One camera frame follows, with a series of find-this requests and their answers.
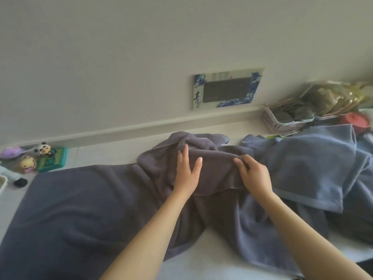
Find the white tray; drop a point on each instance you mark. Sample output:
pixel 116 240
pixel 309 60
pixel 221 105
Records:
pixel 2 183

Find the blue white framed wall panel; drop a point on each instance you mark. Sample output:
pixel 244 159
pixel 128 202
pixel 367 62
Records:
pixel 225 88

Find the person's left thumb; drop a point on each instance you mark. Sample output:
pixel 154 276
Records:
pixel 197 165

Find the red round container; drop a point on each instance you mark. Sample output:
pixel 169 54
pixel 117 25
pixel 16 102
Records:
pixel 355 120

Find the pile of clear plastic packets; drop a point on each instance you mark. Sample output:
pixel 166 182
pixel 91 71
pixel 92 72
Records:
pixel 335 97

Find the person's right forearm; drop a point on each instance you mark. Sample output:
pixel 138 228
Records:
pixel 303 239

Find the panda figure toy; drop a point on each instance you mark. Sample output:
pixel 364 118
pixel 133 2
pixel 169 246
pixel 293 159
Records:
pixel 44 149

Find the grey round pads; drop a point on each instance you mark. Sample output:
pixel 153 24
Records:
pixel 294 113

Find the purple plastic toy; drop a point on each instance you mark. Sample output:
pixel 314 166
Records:
pixel 11 152

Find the person's left forearm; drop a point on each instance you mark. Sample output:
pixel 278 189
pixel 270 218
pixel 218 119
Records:
pixel 151 239

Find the light blue towel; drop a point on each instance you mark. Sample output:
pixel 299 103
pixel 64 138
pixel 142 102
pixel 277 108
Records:
pixel 314 172

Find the person's left hand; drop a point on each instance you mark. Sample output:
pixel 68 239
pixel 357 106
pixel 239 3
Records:
pixel 185 180

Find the yellow pink doll figure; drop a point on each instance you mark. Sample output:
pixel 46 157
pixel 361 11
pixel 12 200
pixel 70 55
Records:
pixel 26 164

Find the person's right hand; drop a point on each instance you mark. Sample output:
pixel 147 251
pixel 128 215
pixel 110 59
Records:
pixel 258 179

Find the green toy box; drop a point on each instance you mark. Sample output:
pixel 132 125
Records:
pixel 54 160

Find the dark grey towel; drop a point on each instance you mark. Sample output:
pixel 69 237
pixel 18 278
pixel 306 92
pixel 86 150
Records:
pixel 87 207

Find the pink plastic basket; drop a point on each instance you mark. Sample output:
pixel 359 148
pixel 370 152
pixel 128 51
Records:
pixel 279 123

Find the person's right thumb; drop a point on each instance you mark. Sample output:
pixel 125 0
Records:
pixel 239 165

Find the white black figure toy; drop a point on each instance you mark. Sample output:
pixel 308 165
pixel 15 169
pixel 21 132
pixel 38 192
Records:
pixel 14 178

